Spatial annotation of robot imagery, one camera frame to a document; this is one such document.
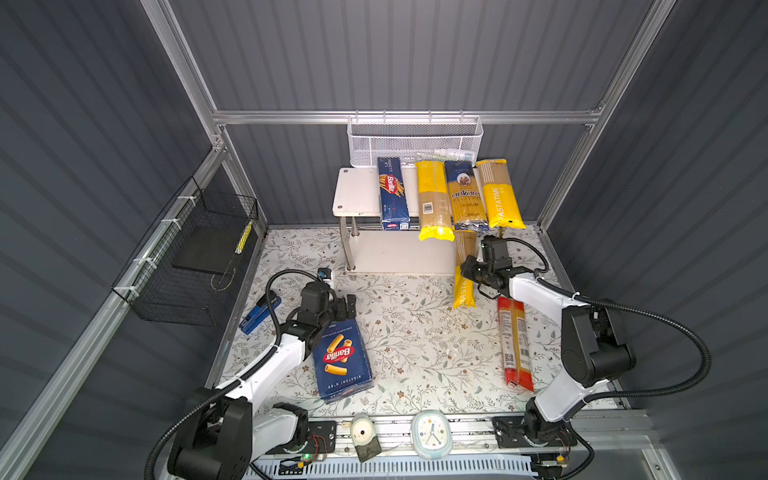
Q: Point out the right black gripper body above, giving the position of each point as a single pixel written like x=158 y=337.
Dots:
x=476 y=270

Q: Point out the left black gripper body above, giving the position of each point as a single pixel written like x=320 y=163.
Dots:
x=325 y=320

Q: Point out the yellow Pastatime spaghetti bag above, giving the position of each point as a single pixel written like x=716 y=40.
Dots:
x=498 y=193

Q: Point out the blue Ankara spaghetti bag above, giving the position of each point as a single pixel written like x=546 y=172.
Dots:
x=468 y=211

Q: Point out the yellow clear spaghetti bag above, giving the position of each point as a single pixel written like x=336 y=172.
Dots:
x=434 y=202

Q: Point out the blue Barilla spaghetti box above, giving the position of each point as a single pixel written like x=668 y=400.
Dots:
x=393 y=203

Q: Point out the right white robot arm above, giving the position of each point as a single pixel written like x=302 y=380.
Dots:
x=594 y=349

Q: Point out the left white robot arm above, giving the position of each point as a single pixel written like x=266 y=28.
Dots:
x=220 y=436

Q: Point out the white two-tier shelf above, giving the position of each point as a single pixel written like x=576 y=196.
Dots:
x=370 y=250

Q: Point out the blue stapler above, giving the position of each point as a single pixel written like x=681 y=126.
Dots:
x=259 y=312

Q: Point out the blue Barilla rigatoni box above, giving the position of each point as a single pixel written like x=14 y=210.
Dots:
x=342 y=366

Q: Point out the red spaghetti bag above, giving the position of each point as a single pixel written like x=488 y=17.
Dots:
x=516 y=358

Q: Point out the yellow green marker pen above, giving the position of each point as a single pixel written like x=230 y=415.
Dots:
x=240 y=246

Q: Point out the tape roll dispenser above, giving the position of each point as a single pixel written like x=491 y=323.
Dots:
x=364 y=437

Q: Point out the white analog clock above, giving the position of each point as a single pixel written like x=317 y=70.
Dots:
x=431 y=435

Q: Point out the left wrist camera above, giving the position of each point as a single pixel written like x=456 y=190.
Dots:
x=325 y=274

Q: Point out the black wire mesh basket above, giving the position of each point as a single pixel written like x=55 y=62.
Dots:
x=189 y=274

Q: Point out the white wire mesh basket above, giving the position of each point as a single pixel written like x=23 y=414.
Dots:
x=411 y=139

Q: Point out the aluminium mounting rail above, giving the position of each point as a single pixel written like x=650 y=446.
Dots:
x=484 y=447

